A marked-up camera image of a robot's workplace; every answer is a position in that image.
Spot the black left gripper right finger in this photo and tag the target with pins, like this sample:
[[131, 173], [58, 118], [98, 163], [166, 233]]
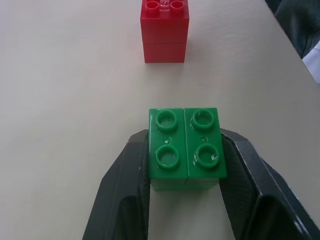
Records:
[[265, 190]]

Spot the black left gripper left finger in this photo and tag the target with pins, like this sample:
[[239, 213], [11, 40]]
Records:
[[117, 190]]

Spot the dark rounded object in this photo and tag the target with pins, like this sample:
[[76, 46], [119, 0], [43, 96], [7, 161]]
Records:
[[297, 25]]

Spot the green toy brick cube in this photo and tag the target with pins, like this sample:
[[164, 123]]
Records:
[[186, 147]]

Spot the red toy brick cube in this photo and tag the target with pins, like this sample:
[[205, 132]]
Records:
[[163, 35]]

